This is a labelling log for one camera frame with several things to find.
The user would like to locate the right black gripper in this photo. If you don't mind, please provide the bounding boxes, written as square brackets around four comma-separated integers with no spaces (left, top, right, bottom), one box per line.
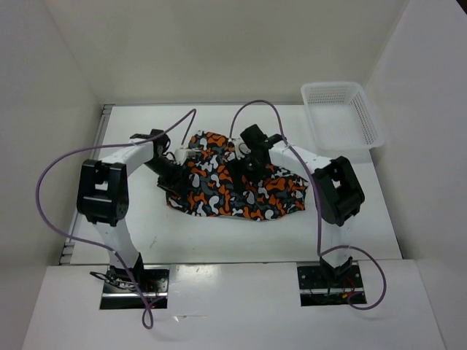
[225,149,269,193]

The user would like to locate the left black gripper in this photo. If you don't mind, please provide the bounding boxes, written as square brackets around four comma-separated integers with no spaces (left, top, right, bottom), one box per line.
[143,156,191,201]

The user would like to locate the orange camouflage shorts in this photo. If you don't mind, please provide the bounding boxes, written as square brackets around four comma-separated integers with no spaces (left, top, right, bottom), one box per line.
[166,125,308,221]

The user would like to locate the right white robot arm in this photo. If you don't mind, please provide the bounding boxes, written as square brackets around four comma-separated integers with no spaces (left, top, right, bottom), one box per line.
[233,124,365,287]

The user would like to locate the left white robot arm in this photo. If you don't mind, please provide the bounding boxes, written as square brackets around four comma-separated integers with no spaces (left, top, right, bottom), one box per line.
[77,129,193,292]

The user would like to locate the white plastic basket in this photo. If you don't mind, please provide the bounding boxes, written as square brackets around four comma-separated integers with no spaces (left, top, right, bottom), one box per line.
[301,81,385,151]

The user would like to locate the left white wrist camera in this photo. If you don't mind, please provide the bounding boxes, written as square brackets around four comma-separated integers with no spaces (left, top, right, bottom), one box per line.
[174,148,196,164]

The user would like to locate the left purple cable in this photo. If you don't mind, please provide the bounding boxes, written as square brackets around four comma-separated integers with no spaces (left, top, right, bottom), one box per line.
[35,108,198,331]

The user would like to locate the purple cable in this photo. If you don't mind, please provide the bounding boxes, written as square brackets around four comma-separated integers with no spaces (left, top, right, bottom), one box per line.
[35,108,198,331]
[230,100,387,311]

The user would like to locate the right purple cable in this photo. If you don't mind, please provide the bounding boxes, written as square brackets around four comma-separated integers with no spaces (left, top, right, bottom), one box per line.
[230,100,387,311]

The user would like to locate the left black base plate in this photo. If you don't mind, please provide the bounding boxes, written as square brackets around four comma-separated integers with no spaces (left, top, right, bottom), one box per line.
[90,265,170,310]

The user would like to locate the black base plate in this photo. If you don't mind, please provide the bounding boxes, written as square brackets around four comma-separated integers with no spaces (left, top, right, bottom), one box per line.
[90,265,170,310]
[296,262,367,306]

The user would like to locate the aluminium table edge rail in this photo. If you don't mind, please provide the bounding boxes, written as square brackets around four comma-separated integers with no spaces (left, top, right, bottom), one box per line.
[59,104,114,265]

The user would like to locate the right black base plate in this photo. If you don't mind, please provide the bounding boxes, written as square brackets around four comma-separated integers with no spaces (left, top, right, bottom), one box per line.
[296,262,367,306]

